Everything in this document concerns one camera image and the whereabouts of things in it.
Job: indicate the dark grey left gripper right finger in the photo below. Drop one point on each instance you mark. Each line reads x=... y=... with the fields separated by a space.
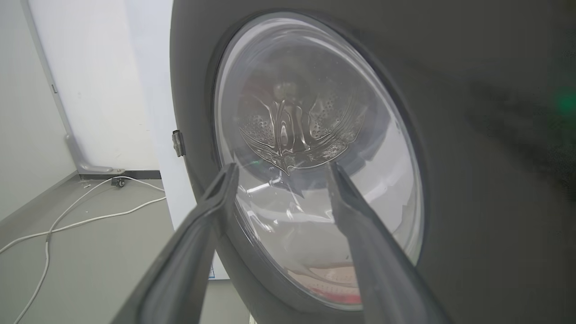
x=382 y=270

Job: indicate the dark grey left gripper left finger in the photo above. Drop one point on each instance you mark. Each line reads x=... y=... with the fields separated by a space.
x=180 y=270

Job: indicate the dark grey washing machine door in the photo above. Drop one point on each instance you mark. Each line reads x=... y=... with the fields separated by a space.
x=450 y=202

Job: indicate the white washing machine body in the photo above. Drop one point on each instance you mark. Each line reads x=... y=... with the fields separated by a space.
x=153 y=90

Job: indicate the small black caster wheel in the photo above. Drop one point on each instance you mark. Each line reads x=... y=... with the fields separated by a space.
x=119 y=182

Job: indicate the grey metal frame leg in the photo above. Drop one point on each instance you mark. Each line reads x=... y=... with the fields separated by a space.
x=74 y=148

